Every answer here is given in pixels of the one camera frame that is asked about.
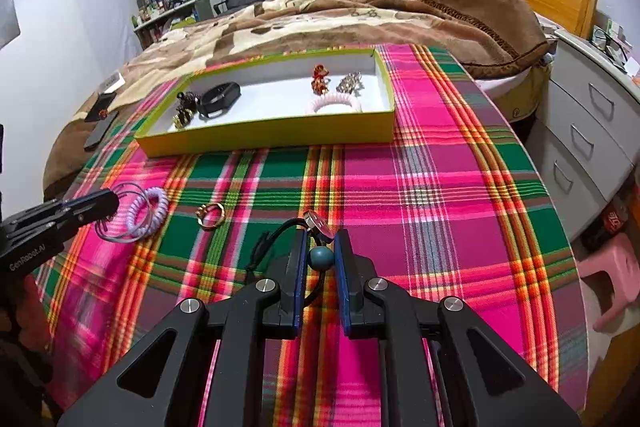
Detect red orange hair tie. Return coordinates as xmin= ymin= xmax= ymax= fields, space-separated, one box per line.
xmin=311 ymin=63 xmax=332 ymax=95

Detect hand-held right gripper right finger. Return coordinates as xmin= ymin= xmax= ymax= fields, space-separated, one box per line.
xmin=334 ymin=229 xmax=583 ymax=427

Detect white spiral hair tie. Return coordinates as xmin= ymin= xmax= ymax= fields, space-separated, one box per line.
xmin=306 ymin=93 xmax=362 ymax=115

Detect grey drawer cabinet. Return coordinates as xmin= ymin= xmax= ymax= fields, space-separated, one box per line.
xmin=537 ymin=29 xmax=640 ymax=243

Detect silver wall poster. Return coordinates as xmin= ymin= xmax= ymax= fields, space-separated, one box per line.
xmin=0 ymin=0 xmax=21 ymax=50

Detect gold black hair clip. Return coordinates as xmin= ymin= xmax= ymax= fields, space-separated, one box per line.
xmin=172 ymin=106 xmax=195 ymax=130

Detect teal ball hair tie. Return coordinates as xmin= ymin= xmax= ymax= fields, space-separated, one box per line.
xmin=246 ymin=209 xmax=335 ymax=308

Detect cluttered white shelf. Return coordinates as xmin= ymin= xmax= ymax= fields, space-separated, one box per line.
xmin=132 ymin=0 xmax=216 ymax=50

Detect clutter on drawer cabinet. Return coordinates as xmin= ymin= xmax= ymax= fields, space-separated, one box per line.
xmin=592 ymin=19 xmax=640 ymax=78

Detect purple coil hair ties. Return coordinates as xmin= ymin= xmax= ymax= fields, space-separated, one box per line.
xmin=94 ymin=181 xmax=155 ymax=244

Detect brown patterned blanket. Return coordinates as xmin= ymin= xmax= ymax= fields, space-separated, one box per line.
xmin=42 ymin=0 xmax=551 ymax=202

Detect black wristband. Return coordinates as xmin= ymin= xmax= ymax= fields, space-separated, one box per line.
xmin=196 ymin=82 xmax=242 ymax=118

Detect yellow cardboard box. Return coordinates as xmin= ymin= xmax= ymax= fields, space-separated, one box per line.
xmin=134 ymin=47 xmax=397 ymax=158

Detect red drink bottle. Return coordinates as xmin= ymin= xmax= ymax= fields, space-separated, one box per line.
xmin=597 ymin=202 xmax=631 ymax=238

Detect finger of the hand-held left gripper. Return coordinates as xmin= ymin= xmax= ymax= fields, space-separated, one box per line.
xmin=20 ymin=209 xmax=119 ymax=249
xmin=5 ymin=189 xmax=121 ymax=229

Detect pink plastic stool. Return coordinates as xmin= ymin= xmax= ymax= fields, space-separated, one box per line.
xmin=580 ymin=233 xmax=640 ymax=333

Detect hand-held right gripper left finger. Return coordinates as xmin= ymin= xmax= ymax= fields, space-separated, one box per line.
xmin=57 ymin=229 xmax=307 ymax=427

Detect pink green plaid cloth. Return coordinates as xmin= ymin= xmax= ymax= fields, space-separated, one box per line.
xmin=32 ymin=43 xmax=588 ymax=427

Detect black phone with red charm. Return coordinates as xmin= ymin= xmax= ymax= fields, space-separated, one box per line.
xmin=84 ymin=92 xmax=117 ymax=122

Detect gold ring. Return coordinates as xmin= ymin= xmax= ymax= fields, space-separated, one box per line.
xmin=195 ymin=203 xmax=226 ymax=228

